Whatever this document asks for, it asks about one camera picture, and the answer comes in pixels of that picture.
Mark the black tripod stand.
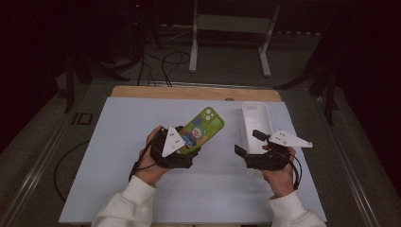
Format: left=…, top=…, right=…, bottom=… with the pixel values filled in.
left=62, top=53, right=131, bottom=114
left=273, top=62, right=340, bottom=127

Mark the black floor cable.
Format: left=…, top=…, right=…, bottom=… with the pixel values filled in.
left=137, top=53, right=157, bottom=87
left=161, top=50, right=191, bottom=88
left=54, top=140, right=91, bottom=202

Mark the hand-held gripper cable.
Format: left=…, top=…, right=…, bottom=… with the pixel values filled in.
left=277, top=148, right=303, bottom=191
left=128, top=127, right=165, bottom=183

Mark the right hand-held gripper cable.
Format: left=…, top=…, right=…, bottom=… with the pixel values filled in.
left=277, top=148, right=303, bottom=191

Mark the green cartoon phone case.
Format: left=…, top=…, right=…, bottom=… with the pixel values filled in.
left=177, top=106, right=226, bottom=155

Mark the person's right hand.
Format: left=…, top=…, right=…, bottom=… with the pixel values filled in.
left=262, top=144, right=300, bottom=200

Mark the long dark power strip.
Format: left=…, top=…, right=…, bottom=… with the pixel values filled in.
left=276, top=30, right=322, bottom=36

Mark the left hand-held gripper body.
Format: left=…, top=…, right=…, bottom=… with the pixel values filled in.
left=149, top=126, right=194, bottom=170

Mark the white rectangular storage box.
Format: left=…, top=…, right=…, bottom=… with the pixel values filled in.
left=240, top=101, right=274, bottom=178

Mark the grey metal stand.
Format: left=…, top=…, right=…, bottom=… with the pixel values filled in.
left=188, top=0, right=282, bottom=79

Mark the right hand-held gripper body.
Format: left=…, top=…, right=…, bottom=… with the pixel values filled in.
left=245, top=129, right=314, bottom=172

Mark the metal floor rail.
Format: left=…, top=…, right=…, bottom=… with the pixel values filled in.
left=315, top=94, right=382, bottom=227
left=0, top=84, right=93, bottom=227
left=138, top=79, right=275, bottom=90

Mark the black rectangular floor bracket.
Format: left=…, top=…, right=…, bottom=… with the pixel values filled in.
left=71, top=112, right=94, bottom=126

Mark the white power strip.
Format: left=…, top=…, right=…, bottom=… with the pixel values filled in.
left=159, top=24, right=194, bottom=32

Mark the person's left hand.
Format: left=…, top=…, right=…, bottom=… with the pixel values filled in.
left=133, top=126, right=172, bottom=187

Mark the left hand-held gripper cable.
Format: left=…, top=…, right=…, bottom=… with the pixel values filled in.
left=128, top=127, right=165, bottom=183

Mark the light blue table mat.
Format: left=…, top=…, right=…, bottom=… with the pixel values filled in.
left=58, top=96, right=328, bottom=225

